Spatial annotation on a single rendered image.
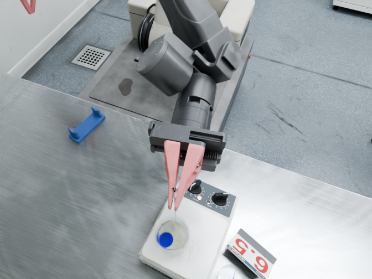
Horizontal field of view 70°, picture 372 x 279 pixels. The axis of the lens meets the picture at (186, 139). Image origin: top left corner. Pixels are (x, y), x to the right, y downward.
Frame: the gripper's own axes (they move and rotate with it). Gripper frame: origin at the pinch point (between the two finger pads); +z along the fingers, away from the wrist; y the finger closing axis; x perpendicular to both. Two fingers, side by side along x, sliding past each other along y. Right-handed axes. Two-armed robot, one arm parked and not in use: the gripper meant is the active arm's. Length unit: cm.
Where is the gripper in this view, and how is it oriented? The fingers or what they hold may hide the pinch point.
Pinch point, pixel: (174, 202)
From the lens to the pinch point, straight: 33.3
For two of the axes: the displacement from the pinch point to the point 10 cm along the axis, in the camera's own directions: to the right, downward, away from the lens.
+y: 9.8, 1.7, -0.6
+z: -1.8, 8.3, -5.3
